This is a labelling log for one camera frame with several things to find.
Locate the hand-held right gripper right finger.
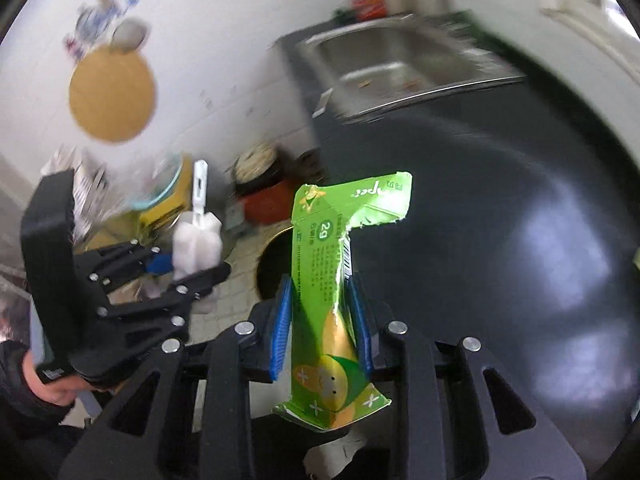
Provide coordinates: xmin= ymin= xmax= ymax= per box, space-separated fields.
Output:
xmin=346 ymin=274 xmax=588 ymax=480

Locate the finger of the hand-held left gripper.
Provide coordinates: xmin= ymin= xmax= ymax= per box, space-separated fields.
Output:
xmin=100 ymin=264 xmax=232 ymax=324
xmin=75 ymin=241 xmax=174 ymax=291

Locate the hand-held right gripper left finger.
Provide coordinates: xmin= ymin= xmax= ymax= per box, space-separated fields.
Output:
xmin=59 ymin=275 xmax=294 ymax=480

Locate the white brush tool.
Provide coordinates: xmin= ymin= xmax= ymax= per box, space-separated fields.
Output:
xmin=171 ymin=160 xmax=224 ymax=282

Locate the black trash bin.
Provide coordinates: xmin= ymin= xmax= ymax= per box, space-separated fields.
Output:
xmin=254 ymin=232 xmax=297 ymax=306

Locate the green snack wrapper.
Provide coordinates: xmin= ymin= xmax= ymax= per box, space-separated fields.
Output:
xmin=272 ymin=171 xmax=414 ymax=433

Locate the person's left hand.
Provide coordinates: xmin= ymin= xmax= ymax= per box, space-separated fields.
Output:
xmin=29 ymin=366 xmax=84 ymax=407

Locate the yellow box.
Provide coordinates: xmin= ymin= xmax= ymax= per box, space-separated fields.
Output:
xmin=139 ymin=180 xmax=195 ymax=233

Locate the glass bowl teal rim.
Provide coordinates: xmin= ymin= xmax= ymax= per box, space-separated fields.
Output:
xmin=124 ymin=154 xmax=185 ymax=211

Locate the red bucket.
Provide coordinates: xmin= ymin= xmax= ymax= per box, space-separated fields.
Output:
xmin=240 ymin=180 xmax=297 ymax=224

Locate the black cooking pot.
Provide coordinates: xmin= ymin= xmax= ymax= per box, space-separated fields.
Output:
xmin=231 ymin=144 xmax=287 ymax=197

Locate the round wooden board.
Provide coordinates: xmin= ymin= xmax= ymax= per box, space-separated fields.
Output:
xmin=68 ymin=41 xmax=157 ymax=144

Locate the grey metal bowl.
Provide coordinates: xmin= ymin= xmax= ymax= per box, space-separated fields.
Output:
xmin=110 ymin=17 xmax=151 ymax=52

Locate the steel sink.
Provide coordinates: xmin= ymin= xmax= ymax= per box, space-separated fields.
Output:
xmin=296 ymin=14 xmax=527 ymax=122

